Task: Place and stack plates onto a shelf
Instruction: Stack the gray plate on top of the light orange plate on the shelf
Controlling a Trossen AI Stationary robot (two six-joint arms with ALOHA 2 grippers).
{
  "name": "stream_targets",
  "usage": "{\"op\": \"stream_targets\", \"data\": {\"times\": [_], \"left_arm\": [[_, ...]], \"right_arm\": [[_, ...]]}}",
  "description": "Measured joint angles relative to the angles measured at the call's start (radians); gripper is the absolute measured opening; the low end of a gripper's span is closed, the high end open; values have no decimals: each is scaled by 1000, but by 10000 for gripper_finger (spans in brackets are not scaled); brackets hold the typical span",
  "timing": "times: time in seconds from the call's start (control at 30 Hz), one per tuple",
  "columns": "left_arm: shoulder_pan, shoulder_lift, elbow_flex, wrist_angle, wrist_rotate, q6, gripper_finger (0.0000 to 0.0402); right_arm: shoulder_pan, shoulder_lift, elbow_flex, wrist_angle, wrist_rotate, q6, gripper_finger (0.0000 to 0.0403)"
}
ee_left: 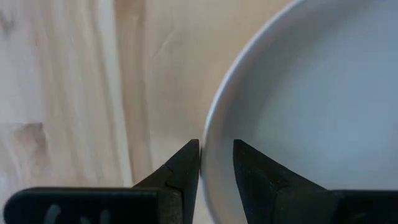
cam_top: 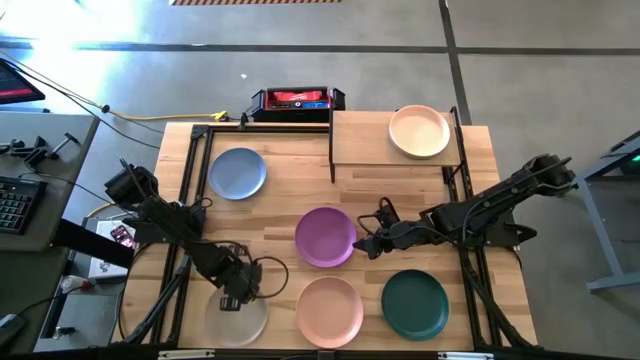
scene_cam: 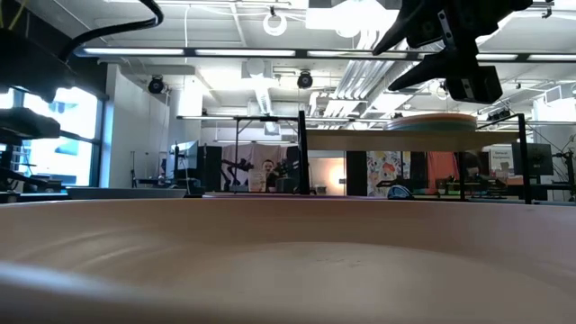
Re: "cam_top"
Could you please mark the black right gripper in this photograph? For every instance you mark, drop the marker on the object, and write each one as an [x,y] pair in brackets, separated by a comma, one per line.
[405,235]

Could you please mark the light peach plate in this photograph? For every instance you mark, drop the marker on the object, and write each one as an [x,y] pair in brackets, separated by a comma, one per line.
[419,131]

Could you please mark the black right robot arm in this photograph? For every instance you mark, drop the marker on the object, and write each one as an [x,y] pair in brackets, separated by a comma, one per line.
[480,205]

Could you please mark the black diagonal bar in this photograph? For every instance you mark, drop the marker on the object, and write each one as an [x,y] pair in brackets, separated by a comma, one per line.
[90,242]

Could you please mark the black aluminium table frame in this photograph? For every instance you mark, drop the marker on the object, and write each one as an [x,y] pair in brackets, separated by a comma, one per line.
[265,128]

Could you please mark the wooden shelf with black legs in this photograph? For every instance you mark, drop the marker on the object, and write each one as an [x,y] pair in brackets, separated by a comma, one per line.
[360,137]

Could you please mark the smartphone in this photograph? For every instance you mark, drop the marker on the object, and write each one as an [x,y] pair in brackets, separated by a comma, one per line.
[122,235]

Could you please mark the black keyboard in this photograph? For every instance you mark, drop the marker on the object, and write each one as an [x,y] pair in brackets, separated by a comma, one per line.
[17,205]

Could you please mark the black device with green light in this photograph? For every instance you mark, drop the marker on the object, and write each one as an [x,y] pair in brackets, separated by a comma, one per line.
[632,162]

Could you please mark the red and black radio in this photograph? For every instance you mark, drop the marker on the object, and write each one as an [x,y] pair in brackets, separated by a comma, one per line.
[297,102]

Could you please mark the grey side desk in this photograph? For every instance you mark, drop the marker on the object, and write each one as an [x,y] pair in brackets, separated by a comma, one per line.
[30,122]

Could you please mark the red and white tool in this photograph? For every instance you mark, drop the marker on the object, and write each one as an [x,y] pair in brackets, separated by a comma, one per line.
[72,284]

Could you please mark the black computer monitor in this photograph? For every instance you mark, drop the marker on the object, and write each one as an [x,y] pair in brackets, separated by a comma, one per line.
[15,85]

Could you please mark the white box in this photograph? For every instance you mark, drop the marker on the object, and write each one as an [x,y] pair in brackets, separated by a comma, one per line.
[107,265]

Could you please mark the grey metal stand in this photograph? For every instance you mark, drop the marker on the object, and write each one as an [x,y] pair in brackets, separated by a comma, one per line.
[612,270]

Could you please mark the blue plate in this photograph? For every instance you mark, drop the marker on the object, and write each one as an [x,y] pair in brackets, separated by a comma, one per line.
[237,173]

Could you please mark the dark green plate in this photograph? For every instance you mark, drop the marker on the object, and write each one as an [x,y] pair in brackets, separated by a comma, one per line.
[415,305]

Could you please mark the black desk clamp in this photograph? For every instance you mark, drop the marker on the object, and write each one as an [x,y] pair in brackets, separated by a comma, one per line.
[30,152]

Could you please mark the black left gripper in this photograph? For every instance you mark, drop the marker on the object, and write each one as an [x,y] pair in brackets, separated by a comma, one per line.
[242,280]

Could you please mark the beige grey plate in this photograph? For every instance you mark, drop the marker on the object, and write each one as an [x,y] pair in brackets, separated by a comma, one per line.
[240,327]

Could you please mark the pink plate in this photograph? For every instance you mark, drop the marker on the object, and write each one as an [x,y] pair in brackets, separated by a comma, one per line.
[329,311]

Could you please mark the purple plate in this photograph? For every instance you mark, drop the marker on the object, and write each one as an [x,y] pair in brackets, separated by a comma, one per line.
[325,237]

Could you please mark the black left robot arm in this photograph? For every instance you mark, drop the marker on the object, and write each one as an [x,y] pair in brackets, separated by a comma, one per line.
[165,220]

